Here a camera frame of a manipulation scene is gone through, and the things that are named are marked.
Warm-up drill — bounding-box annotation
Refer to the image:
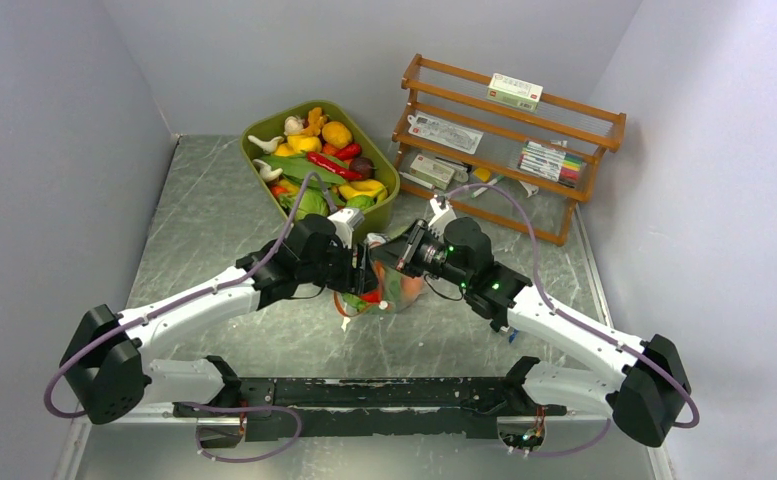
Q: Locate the green leafy vegetable toy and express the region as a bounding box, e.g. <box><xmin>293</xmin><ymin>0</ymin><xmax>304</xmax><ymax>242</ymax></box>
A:
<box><xmin>278</xmin><ymin>189</ymin><xmax>330</xmax><ymax>221</ymax></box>

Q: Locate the peach toy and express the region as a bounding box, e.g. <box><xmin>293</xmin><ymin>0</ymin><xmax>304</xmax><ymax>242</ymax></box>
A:
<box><xmin>400</xmin><ymin>276</ymin><xmax>425</xmax><ymax>304</ymax></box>

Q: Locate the white garlic bulb toy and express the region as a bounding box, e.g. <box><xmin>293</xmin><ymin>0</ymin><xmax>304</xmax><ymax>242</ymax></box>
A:
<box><xmin>283</xmin><ymin>115</ymin><xmax>305</xmax><ymax>136</ymax></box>

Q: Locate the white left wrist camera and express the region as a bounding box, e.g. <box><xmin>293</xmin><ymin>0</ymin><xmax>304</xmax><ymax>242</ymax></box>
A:
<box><xmin>328</xmin><ymin>207</ymin><xmax>364</xmax><ymax>248</ymax></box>

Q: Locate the yellow banana pepper toy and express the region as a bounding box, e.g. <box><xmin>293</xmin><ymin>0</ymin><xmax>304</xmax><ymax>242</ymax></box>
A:
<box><xmin>337</xmin><ymin>179</ymin><xmax>389</xmax><ymax>202</ymax></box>

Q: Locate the coloured marker pen set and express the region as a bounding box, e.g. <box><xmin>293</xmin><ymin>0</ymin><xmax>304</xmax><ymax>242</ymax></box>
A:
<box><xmin>518</xmin><ymin>141</ymin><xmax>585</xmax><ymax>188</ymax></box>

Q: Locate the long red chili toy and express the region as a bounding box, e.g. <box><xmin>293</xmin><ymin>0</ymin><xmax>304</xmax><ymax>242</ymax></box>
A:
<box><xmin>306</xmin><ymin>152</ymin><xmax>365</xmax><ymax>181</ymax></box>

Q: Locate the flat packaged stationery card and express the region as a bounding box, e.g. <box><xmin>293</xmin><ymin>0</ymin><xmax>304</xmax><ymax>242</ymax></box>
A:
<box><xmin>406</xmin><ymin>113</ymin><xmax>483</xmax><ymax>155</ymax></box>

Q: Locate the white mushroom toy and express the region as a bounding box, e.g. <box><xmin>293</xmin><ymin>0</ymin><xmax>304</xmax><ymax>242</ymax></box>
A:
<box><xmin>247</xmin><ymin>135</ymin><xmax>285</xmax><ymax>154</ymax></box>
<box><xmin>251</xmin><ymin>159</ymin><xmax>283</xmax><ymax>184</ymax></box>

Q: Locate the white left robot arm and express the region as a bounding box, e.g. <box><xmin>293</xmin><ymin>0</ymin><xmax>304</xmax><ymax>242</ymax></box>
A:
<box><xmin>58</xmin><ymin>208</ymin><xmax>377</xmax><ymax>425</ymax></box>

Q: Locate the olive green plastic bin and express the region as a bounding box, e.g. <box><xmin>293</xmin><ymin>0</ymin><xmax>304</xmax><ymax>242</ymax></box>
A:
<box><xmin>240</xmin><ymin>100</ymin><xmax>400</xmax><ymax>240</ymax></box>

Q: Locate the napa cabbage toy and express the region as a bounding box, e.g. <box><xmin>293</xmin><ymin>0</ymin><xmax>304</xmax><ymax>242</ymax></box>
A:
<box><xmin>334</xmin><ymin>266</ymin><xmax>408</xmax><ymax>317</ymax></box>

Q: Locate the small green lime toy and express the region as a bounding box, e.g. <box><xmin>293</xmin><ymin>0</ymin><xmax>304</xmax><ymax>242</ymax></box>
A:
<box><xmin>345</xmin><ymin>195</ymin><xmax>376</xmax><ymax>212</ymax></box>

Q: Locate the short red chili toy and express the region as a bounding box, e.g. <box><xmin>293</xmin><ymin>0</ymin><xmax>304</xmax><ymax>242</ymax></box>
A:
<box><xmin>333</xmin><ymin>143</ymin><xmax>362</xmax><ymax>161</ymax></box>

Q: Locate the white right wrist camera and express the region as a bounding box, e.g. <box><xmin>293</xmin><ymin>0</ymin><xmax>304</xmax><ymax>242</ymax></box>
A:
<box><xmin>428</xmin><ymin>195</ymin><xmax>457</xmax><ymax>237</ymax></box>

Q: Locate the yellow lemon toy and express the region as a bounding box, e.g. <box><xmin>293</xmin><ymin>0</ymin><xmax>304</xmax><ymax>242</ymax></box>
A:
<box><xmin>287</xmin><ymin>135</ymin><xmax>323</xmax><ymax>153</ymax></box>

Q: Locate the clear zip bag orange zipper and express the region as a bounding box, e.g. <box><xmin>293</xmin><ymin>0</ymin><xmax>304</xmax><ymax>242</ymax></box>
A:
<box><xmin>333</xmin><ymin>260</ymin><xmax>424</xmax><ymax>319</ymax></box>

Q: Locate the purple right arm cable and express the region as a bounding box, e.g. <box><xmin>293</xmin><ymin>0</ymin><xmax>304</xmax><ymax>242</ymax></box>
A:
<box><xmin>437</xmin><ymin>182</ymin><xmax>701</xmax><ymax>460</ymax></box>

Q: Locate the wooden shelf rack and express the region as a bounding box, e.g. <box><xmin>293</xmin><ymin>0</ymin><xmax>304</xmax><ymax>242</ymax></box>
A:
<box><xmin>392</xmin><ymin>54</ymin><xmax>627</xmax><ymax>246</ymax></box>

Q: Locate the flat green leaf toy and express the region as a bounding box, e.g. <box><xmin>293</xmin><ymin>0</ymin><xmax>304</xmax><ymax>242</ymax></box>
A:
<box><xmin>261</xmin><ymin>155</ymin><xmax>347</xmax><ymax>187</ymax></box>

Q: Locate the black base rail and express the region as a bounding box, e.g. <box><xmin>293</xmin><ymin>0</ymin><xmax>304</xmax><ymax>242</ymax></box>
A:
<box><xmin>172</xmin><ymin>357</ymin><xmax>567</xmax><ymax>448</ymax></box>

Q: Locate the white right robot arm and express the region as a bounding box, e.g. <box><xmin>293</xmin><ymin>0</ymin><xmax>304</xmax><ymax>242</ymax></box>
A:
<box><xmin>370</xmin><ymin>218</ymin><xmax>691</xmax><ymax>448</ymax></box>

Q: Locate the orange ginger root toy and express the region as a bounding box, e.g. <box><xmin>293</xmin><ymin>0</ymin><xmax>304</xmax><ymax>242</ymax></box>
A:
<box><xmin>302</xmin><ymin>106</ymin><xmax>329</xmax><ymax>137</ymax></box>

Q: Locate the white pen on table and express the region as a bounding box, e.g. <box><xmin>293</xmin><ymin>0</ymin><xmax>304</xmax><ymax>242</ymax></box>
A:
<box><xmin>471</xmin><ymin>175</ymin><xmax>504</xmax><ymax>198</ymax></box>

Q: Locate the dark red beet toy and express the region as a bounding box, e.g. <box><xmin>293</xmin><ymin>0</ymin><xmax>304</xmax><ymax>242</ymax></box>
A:
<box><xmin>349</xmin><ymin>157</ymin><xmax>376</xmax><ymax>180</ymax></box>

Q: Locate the white box on top shelf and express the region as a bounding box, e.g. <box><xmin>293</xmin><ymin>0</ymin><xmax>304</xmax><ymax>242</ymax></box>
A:
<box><xmin>486</xmin><ymin>73</ymin><xmax>543</xmax><ymax>113</ymax></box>

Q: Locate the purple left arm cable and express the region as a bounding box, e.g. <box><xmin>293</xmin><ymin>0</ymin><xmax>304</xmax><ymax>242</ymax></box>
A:
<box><xmin>43</xmin><ymin>170</ymin><xmax>340</xmax><ymax>464</ymax></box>

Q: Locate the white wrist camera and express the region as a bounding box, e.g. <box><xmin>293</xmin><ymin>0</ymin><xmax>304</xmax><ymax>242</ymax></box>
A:
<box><xmin>428</xmin><ymin>195</ymin><xmax>457</xmax><ymax>237</ymax></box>
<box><xmin>328</xmin><ymin>207</ymin><xmax>364</xmax><ymax>248</ymax></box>

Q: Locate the small white green box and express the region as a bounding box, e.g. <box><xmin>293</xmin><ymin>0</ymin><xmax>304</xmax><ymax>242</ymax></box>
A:
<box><xmin>409</xmin><ymin>154</ymin><xmax>456</xmax><ymax>190</ymax></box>

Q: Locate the yellow potato toy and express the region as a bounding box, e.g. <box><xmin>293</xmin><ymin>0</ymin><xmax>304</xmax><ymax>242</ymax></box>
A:
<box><xmin>321</xmin><ymin>121</ymin><xmax>353</xmax><ymax>149</ymax></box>

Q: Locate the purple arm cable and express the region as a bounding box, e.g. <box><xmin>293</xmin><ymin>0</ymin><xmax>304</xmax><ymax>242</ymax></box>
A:
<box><xmin>437</xmin><ymin>182</ymin><xmax>701</xmax><ymax>460</ymax></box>
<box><xmin>43</xmin><ymin>170</ymin><xmax>340</xmax><ymax>464</ymax></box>

